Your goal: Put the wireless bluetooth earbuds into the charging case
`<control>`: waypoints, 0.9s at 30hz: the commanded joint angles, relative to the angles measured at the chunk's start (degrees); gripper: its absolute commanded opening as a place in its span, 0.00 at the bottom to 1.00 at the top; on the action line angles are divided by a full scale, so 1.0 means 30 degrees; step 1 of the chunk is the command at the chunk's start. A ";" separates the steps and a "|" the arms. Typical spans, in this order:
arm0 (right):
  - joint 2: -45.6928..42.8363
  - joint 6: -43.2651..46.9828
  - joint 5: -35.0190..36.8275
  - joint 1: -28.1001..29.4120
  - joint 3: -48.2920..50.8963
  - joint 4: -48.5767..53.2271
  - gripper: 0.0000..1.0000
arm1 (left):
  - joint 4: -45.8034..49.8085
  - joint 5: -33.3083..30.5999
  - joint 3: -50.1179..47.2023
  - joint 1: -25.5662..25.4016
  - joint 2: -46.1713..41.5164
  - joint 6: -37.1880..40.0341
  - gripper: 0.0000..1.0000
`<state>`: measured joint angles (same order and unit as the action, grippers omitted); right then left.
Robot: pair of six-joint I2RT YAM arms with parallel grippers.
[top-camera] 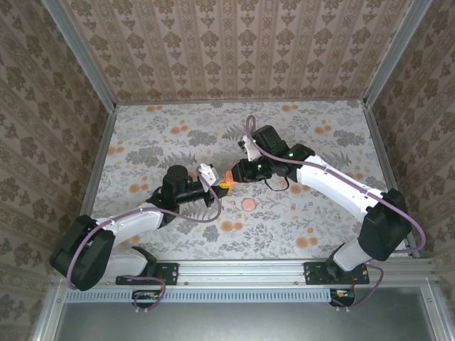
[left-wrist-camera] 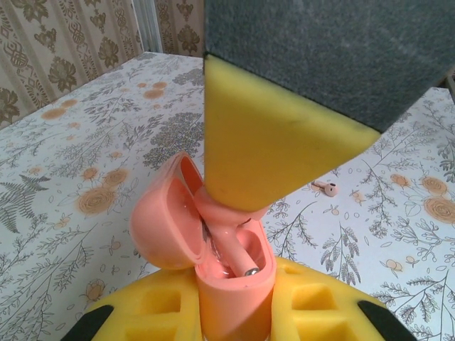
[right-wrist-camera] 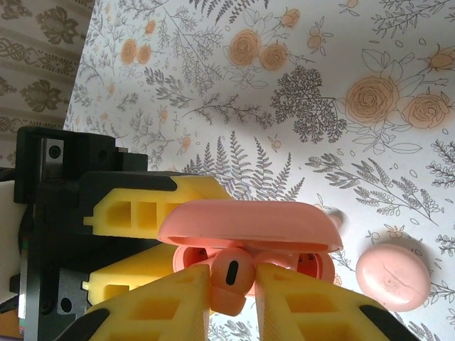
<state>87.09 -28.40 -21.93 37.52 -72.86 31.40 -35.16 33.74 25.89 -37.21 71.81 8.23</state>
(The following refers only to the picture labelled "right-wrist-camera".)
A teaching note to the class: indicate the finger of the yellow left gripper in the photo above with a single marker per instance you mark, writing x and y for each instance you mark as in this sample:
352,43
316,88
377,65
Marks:
135,270
199,188

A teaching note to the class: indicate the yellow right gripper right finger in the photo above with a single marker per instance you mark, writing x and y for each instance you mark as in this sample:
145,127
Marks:
273,319

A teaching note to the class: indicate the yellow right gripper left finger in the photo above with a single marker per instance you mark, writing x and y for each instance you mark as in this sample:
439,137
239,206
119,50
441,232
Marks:
192,319

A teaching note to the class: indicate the pink earbud charging case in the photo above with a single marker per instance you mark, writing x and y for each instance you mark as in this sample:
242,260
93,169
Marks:
249,223

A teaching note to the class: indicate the round pink silicone case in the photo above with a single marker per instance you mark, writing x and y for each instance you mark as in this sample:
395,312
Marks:
391,277

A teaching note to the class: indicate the floral patterned table mat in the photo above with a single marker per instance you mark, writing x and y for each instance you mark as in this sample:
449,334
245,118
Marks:
320,106

